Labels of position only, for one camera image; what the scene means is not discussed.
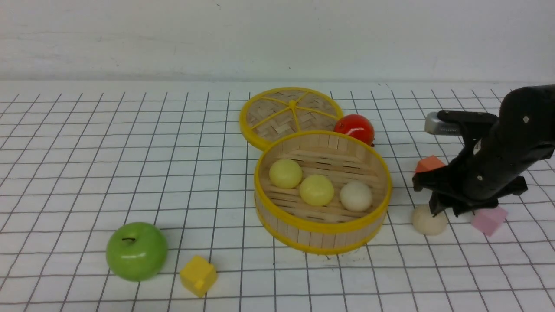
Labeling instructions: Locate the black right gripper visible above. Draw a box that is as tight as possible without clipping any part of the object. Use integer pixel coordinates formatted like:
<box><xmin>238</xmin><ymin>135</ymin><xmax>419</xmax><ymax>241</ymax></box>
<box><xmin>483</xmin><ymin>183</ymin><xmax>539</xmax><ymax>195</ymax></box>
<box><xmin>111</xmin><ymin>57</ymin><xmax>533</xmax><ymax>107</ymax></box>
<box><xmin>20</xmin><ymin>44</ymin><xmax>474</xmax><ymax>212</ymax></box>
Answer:
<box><xmin>412</xmin><ymin>84</ymin><xmax>555</xmax><ymax>217</ymax></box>

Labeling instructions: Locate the cream bun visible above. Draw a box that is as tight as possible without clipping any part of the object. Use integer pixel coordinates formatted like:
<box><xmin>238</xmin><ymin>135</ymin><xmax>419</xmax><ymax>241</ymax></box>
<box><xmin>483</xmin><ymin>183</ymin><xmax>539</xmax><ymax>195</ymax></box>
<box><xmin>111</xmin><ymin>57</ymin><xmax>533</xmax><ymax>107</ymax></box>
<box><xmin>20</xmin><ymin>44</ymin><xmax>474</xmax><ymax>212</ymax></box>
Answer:
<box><xmin>411</xmin><ymin>204</ymin><xmax>448</xmax><ymax>236</ymax></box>
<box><xmin>339</xmin><ymin>180</ymin><xmax>373</xmax><ymax>212</ymax></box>

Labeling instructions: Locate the yellow bun front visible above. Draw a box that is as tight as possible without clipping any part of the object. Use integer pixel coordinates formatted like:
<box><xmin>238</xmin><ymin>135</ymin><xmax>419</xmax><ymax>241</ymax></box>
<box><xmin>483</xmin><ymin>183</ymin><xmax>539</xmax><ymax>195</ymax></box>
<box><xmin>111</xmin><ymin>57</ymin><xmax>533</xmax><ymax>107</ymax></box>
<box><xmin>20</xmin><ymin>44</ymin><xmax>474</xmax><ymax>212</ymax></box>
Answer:
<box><xmin>298</xmin><ymin>174</ymin><xmax>334</xmax><ymax>207</ymax></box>

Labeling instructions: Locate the yellow bun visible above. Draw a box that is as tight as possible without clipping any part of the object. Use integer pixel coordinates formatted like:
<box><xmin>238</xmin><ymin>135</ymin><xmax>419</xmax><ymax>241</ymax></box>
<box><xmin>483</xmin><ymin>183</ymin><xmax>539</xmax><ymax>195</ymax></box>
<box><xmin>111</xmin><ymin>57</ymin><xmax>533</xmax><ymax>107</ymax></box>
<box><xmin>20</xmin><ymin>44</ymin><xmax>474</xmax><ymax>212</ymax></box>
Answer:
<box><xmin>269</xmin><ymin>159</ymin><xmax>303</xmax><ymax>189</ymax></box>
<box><xmin>298</xmin><ymin>174</ymin><xmax>334</xmax><ymax>207</ymax></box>

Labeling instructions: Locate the bamboo steamer tray yellow rim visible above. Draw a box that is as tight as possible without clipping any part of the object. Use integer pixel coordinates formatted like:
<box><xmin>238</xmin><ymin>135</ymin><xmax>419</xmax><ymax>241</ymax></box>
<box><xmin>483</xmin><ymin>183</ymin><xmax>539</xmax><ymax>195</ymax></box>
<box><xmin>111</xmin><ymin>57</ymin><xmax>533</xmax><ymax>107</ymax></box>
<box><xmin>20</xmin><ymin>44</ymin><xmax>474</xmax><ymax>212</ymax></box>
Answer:
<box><xmin>254</xmin><ymin>130</ymin><xmax>392</xmax><ymax>255</ymax></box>

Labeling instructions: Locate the bamboo steamer lid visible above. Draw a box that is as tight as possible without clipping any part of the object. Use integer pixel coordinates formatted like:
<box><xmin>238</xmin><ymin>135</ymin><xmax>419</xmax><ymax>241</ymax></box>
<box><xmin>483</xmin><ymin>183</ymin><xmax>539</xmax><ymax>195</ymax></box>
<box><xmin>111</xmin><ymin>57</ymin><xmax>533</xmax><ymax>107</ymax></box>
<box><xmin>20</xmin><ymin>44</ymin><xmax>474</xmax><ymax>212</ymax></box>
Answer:
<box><xmin>238</xmin><ymin>87</ymin><xmax>344</xmax><ymax>150</ymax></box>

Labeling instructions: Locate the pink cube block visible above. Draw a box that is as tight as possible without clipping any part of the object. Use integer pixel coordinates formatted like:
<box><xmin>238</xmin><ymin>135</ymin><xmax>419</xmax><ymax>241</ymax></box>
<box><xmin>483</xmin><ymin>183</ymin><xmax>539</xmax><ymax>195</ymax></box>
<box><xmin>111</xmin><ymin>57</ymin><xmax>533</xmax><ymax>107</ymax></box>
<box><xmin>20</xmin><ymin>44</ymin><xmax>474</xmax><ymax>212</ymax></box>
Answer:
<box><xmin>471</xmin><ymin>207</ymin><xmax>508</xmax><ymax>237</ymax></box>

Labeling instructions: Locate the orange cube block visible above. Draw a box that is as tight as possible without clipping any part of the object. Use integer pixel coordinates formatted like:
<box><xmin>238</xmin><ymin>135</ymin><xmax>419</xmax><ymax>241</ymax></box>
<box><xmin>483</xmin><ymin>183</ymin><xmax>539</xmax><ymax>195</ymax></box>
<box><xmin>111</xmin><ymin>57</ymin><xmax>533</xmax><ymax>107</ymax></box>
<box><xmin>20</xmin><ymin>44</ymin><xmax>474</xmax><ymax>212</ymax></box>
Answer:
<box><xmin>414</xmin><ymin>155</ymin><xmax>446</xmax><ymax>174</ymax></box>

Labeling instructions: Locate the red tomato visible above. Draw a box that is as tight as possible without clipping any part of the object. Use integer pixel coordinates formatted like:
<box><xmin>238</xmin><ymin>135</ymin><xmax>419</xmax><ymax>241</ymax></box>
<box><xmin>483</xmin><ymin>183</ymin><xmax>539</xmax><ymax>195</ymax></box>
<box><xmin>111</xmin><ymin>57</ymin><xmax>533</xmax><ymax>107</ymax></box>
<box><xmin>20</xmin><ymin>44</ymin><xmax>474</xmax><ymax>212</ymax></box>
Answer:
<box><xmin>333</xmin><ymin>114</ymin><xmax>375</xmax><ymax>146</ymax></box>

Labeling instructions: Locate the yellow cube block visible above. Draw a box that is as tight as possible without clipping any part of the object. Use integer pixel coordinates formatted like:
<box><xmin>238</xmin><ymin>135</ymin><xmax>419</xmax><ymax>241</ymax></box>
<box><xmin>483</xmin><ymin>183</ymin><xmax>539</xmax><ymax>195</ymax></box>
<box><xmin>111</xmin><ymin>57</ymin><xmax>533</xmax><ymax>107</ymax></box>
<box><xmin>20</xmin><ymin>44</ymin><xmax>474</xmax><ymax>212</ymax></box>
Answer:
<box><xmin>179</xmin><ymin>255</ymin><xmax>217</xmax><ymax>298</ymax></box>

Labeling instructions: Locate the green apple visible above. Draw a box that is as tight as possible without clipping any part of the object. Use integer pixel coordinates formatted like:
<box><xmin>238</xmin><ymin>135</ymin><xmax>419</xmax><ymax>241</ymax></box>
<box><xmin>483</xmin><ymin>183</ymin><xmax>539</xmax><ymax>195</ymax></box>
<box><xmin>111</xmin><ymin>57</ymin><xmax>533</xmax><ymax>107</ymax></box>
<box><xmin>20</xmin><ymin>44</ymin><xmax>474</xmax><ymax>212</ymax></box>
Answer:
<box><xmin>105</xmin><ymin>222</ymin><xmax>168</xmax><ymax>282</ymax></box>

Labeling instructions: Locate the white grid tablecloth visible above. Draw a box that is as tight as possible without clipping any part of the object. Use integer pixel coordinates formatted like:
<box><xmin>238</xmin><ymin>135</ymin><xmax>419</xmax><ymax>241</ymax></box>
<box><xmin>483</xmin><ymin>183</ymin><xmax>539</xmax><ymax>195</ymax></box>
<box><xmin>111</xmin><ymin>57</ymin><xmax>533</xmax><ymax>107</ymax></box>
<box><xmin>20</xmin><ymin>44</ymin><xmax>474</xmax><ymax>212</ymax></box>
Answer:
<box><xmin>0</xmin><ymin>82</ymin><xmax>554</xmax><ymax>312</ymax></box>

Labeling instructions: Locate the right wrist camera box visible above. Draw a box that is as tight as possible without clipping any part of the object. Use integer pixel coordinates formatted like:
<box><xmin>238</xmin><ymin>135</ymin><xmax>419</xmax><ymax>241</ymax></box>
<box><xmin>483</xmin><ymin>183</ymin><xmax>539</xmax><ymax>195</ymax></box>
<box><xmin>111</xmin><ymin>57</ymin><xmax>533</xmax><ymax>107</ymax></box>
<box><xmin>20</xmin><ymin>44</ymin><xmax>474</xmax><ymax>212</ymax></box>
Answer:
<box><xmin>424</xmin><ymin>110</ymin><xmax>498</xmax><ymax>137</ymax></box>

